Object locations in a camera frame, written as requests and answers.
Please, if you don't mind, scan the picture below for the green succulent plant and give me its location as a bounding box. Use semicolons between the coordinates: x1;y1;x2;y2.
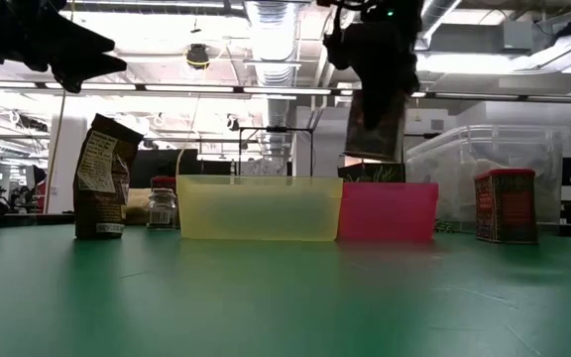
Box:
337;162;406;184

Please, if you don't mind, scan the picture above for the pink plastic bin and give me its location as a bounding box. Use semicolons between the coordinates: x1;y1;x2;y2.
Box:
336;181;440;243

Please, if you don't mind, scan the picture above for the silver ventilation duct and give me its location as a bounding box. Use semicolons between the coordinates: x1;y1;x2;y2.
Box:
242;0;300;150

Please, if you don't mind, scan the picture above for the dark monitor screen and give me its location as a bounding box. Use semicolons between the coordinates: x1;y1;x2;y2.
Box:
130;147;200;189

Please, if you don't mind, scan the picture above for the white pillar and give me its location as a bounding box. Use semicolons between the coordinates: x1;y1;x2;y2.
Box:
46;98;89;215

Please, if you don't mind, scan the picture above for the brown spice pouch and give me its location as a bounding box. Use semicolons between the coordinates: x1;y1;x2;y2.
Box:
72;113;145;241

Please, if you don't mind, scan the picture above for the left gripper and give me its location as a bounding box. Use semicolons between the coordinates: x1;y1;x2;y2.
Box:
0;0;128;94

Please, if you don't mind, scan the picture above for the horizontal metal frame bar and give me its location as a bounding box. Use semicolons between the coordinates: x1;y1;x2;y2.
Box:
0;78;571;105

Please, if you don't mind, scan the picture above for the black ceiling device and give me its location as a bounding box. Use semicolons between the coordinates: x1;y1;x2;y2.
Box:
184;43;211;70

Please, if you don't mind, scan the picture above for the green table mat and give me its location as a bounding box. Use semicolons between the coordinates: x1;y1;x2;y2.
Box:
0;223;571;357

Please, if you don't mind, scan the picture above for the clear plastic tub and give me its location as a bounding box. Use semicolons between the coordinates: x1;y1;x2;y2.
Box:
404;124;571;225

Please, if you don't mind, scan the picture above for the small glass jar cork lid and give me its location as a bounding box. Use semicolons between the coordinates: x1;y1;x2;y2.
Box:
147;187;178;231

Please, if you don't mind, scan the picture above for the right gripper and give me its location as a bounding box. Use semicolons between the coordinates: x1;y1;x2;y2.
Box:
322;9;423;131

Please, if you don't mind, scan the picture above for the yellow-green plastic bin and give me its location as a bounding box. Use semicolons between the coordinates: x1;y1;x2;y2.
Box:
175;174;344;243

